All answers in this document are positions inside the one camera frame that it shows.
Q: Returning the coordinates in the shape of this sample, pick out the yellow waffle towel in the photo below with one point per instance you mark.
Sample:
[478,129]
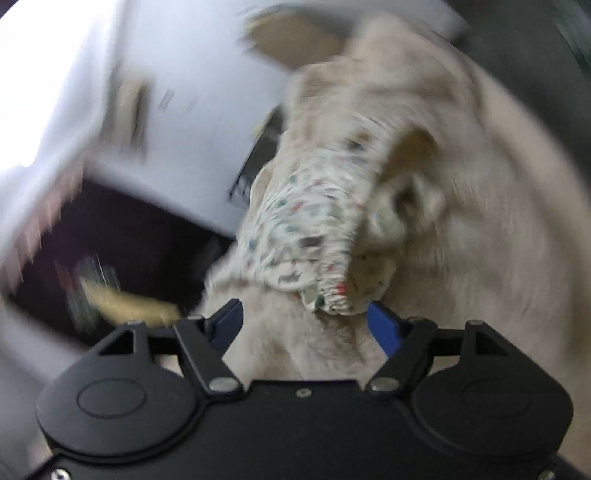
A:
[129,304]

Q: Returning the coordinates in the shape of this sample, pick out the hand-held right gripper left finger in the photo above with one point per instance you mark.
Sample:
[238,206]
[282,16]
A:
[226,324]

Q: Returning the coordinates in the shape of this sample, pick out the cream dog-print fitted sheet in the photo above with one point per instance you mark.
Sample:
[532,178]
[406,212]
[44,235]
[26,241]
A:
[304,217]

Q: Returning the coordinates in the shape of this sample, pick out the gold two-door refrigerator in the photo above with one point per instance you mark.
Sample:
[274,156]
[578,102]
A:
[295,37]

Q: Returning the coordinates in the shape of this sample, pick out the dark curtain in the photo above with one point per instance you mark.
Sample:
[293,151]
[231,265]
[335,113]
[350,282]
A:
[138,240]

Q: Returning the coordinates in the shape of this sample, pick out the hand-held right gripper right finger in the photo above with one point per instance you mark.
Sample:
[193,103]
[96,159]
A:
[385,332]

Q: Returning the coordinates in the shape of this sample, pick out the cream fluffy blanket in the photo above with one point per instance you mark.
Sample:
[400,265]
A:
[485,184]

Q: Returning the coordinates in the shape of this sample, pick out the white folding table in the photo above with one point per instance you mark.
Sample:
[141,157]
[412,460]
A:
[258,157]

